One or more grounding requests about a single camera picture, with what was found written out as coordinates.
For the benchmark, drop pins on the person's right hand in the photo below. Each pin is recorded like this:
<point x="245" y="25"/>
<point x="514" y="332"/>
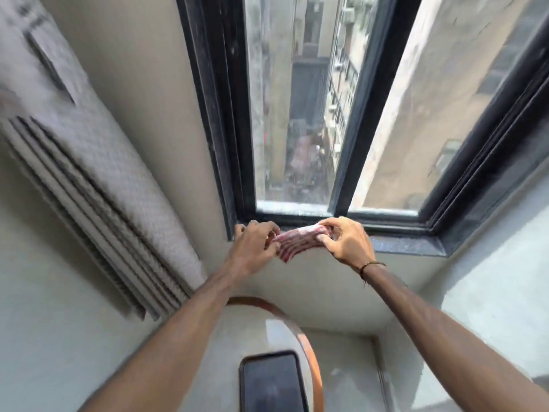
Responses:
<point x="352" y="244"/>

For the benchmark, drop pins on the person's left hand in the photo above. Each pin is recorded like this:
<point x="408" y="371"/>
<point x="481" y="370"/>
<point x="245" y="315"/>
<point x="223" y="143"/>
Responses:
<point x="251" y="251"/>

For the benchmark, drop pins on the person's right fingers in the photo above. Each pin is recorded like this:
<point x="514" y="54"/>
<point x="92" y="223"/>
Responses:
<point x="331" y="233"/>

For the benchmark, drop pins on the person's left fingers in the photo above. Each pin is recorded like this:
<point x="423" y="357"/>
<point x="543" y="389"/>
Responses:
<point x="264" y="230"/>

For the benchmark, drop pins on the red white striped cloth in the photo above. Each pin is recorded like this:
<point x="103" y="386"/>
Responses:
<point x="298" y="242"/>

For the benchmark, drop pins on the person's left forearm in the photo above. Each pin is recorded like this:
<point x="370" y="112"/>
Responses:
<point x="171" y="347"/>

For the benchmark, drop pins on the person's right forearm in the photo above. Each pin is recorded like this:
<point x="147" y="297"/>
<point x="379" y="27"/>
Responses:
<point x="446" y="338"/>

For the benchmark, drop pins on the round copper framed mirror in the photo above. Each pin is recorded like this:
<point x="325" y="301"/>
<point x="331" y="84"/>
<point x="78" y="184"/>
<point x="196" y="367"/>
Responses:
<point x="311" y="347"/>

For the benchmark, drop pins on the black smartphone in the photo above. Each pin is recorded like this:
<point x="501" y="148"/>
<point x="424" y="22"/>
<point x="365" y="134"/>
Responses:
<point x="272" y="384"/>

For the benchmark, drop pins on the grey building outside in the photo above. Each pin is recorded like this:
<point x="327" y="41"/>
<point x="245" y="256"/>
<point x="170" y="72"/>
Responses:
<point x="433" y="102"/>

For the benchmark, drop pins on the white folded quilted mattress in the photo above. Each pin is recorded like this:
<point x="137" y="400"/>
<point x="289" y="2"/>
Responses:
<point x="98" y="158"/>

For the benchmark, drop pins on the black window frame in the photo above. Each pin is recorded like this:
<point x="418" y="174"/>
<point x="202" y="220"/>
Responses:
<point x="214" y="102"/>

